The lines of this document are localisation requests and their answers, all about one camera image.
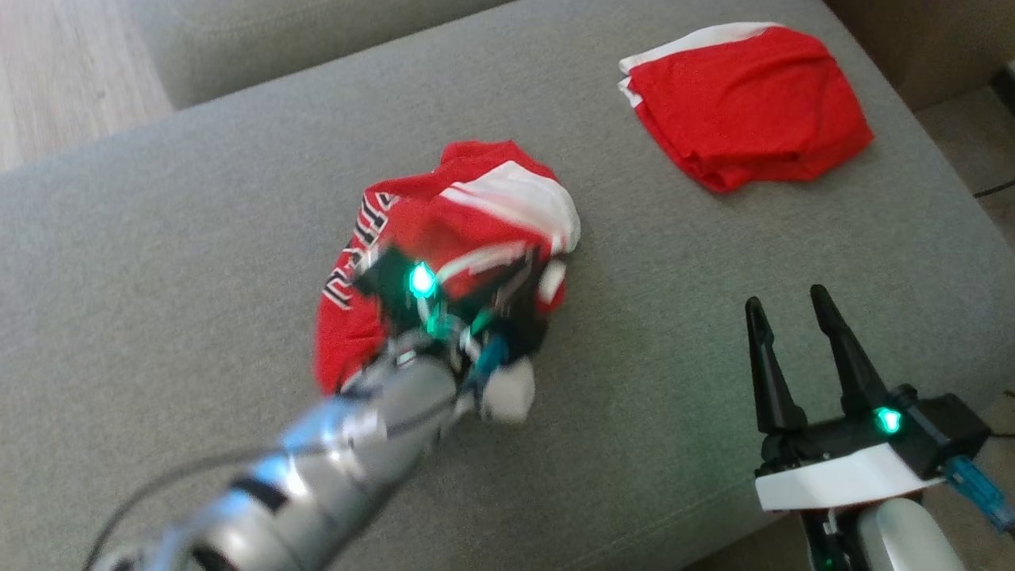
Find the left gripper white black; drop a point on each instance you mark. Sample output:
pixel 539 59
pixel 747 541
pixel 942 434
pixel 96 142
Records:
pixel 412 297

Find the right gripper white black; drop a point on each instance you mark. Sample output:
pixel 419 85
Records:
pixel 833 476

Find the red jersey with white collar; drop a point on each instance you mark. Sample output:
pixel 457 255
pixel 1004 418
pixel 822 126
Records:
pixel 444 214

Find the red shorts with white band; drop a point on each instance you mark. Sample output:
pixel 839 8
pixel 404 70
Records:
pixel 745 103

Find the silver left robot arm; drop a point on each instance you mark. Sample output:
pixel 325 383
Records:
pixel 333 460

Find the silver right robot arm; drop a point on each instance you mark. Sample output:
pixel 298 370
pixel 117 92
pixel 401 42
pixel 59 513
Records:
pixel 904 539

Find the large grey sofa seat cushion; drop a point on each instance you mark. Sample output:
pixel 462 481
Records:
pixel 634 317

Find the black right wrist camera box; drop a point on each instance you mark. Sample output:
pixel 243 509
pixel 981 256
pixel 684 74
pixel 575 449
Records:
pixel 947 432

